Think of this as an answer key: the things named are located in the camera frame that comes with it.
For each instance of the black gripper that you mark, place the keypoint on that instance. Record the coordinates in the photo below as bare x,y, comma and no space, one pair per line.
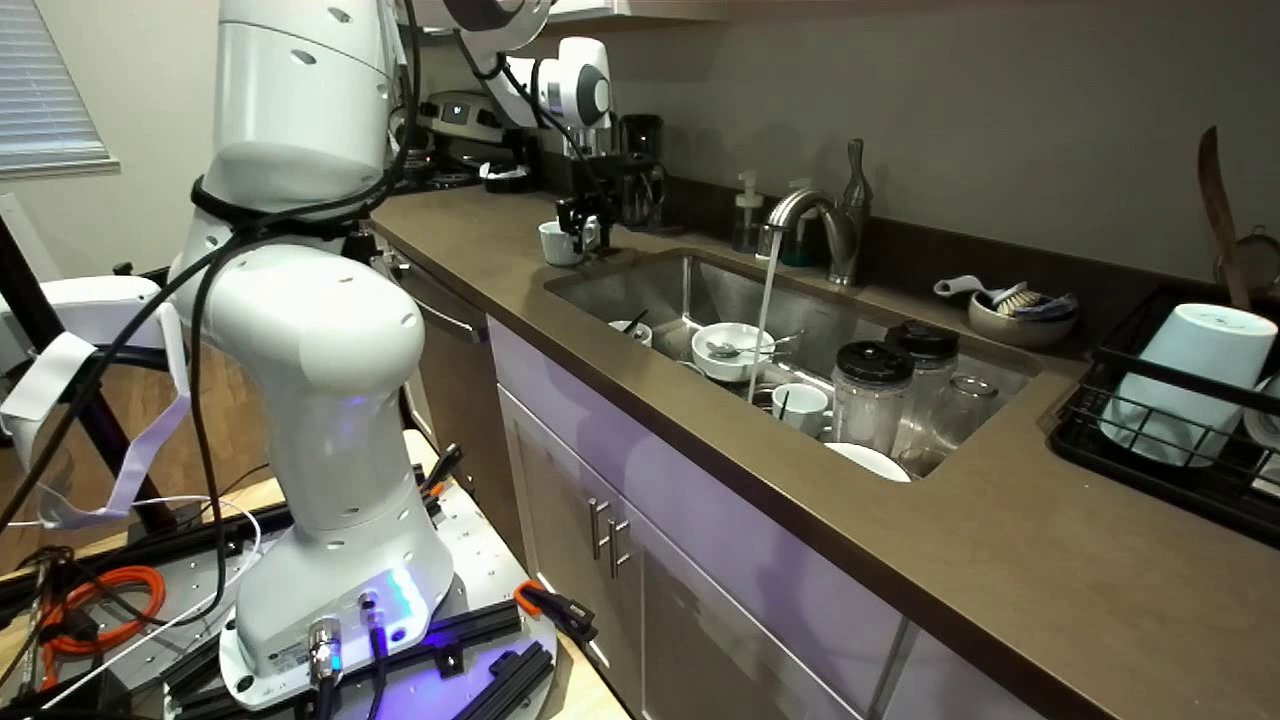
586,173

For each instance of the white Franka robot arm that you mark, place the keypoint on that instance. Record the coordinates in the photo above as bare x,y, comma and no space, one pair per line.
321,403

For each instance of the small white mug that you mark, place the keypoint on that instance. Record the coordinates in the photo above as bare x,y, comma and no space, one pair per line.
588,239

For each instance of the stainless steel sink basin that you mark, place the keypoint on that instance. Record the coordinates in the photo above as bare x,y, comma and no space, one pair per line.
814,313

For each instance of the black tumbler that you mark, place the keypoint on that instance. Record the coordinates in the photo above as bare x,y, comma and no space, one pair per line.
642,167

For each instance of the small black countertop device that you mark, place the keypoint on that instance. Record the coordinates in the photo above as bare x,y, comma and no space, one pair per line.
511,170

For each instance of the small white dish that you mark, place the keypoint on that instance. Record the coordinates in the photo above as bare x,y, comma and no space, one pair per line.
629,331

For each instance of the silver black kitchen appliance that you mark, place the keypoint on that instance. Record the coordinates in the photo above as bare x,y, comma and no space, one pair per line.
466,127

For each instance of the clear soap dispenser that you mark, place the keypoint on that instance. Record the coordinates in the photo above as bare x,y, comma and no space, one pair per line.
750,223

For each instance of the white bowl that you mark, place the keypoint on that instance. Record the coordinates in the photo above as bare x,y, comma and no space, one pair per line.
733,351

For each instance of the stainless dishwasher front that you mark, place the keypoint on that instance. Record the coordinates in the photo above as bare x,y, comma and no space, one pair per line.
444,387

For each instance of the brushed steel faucet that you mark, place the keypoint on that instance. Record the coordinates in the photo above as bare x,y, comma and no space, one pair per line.
799,201

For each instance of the dark glass bottle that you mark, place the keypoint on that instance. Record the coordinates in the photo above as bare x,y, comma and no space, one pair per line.
855,201

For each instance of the small white cup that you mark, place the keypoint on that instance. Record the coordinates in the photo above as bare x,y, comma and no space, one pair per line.
803,408

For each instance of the small black orange tool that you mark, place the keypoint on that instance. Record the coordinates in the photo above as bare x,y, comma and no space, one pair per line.
441,468

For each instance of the clear jar black lid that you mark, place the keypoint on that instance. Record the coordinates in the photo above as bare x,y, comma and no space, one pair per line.
920,340
871,403

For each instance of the grey robot mounting table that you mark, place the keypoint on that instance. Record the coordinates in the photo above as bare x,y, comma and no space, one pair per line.
484,553

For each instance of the white plate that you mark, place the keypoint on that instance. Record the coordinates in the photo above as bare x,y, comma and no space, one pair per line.
864,462

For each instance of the white dish brush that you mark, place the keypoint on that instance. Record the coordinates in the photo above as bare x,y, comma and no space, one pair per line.
952,286

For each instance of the kitchen base cabinet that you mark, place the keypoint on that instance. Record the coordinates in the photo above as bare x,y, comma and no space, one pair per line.
745,575

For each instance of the clear drinking glass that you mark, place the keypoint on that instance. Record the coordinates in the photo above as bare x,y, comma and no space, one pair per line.
966,396

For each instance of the grey utensil bowl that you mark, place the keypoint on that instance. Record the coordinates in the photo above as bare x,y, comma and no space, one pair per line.
1023,322

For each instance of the white plastic housing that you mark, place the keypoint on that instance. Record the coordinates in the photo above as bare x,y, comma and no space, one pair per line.
95,307

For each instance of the black tripod stand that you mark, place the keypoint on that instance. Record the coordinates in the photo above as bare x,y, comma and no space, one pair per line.
104,425

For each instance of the white window blind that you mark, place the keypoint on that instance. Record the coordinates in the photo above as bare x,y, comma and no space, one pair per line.
41,82

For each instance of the black dish drying rack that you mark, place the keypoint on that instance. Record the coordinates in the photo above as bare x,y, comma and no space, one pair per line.
1193,360

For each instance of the wooden spatula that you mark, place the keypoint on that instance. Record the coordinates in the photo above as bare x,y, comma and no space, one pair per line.
1212,201

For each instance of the black aluminium rail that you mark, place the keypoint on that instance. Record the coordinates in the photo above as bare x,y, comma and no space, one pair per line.
505,683
462,625

